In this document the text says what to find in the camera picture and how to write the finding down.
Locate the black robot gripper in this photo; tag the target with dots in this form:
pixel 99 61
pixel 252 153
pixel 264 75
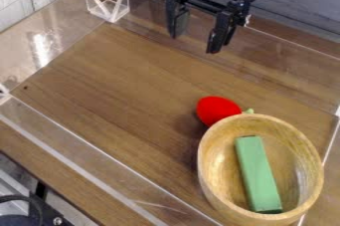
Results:
pixel 224 27

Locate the green rectangular block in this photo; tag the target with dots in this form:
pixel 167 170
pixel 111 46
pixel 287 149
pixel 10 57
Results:
pixel 258 177

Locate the brown wooden bowl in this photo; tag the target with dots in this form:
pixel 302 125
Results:
pixel 294 159

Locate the red plush strawberry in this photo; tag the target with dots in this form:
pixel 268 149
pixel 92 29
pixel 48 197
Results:
pixel 215 108

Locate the black metal clamp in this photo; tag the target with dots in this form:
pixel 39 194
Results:
pixel 52 217

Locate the clear acrylic corner bracket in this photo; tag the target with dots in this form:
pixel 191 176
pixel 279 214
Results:
pixel 111 10

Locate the clear acrylic front wall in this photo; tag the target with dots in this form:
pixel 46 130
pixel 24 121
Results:
pixel 102 186

